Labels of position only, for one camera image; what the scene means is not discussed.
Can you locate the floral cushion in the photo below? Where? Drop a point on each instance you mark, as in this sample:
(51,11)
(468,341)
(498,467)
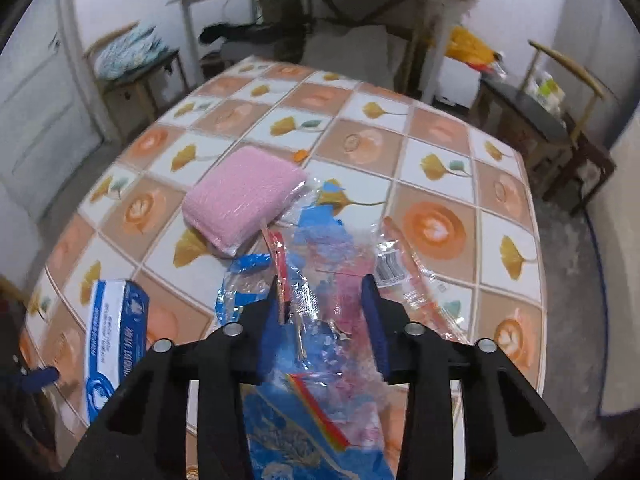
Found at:
(125,52)

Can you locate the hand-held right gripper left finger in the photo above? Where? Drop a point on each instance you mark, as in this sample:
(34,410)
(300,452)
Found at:
(267,335)

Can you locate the tile pattern tablecloth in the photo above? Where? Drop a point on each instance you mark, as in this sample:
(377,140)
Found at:
(435,170)

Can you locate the clear pink printed plastic bag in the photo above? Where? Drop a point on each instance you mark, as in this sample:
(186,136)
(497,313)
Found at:
(345,310)

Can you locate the black cloth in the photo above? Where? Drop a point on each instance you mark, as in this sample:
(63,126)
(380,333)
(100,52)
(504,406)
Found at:
(250,32)

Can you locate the wooden chair with black seat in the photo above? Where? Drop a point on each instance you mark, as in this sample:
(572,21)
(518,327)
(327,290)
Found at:
(530,115)

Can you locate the small orange peel piece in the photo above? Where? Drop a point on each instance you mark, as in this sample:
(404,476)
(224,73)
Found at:
(300,156)

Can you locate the dark wooden stool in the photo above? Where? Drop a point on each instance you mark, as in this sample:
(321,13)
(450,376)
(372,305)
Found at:
(592,160)

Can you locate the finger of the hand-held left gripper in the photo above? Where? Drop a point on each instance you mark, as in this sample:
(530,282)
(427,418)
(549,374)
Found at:
(40,380)

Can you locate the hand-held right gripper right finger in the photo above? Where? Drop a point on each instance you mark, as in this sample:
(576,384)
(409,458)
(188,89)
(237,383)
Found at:
(375,325)

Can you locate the white and green cartons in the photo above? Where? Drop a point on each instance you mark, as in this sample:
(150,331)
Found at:
(545,90)

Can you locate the white door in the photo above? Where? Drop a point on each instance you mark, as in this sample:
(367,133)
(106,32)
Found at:
(40,125)

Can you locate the wooden chair with cushion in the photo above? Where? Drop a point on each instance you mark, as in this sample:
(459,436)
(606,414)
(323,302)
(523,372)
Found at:
(145,85)

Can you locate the yellow plastic bag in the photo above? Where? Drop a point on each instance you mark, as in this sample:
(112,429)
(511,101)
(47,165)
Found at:
(470,47)

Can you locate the pink sponge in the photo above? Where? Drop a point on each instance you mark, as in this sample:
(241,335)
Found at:
(240,200)

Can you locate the blue plastic bag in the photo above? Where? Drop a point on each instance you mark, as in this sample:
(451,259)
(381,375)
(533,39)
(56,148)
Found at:
(280,440)

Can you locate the clear barcode wrapper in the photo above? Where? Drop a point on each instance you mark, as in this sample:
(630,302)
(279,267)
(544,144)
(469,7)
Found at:
(400,270)

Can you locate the blue and white box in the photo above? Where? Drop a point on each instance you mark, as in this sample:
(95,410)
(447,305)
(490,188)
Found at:
(117,330)

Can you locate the red and blue wrapper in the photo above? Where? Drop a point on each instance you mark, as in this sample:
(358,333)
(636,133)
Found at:
(280,265)

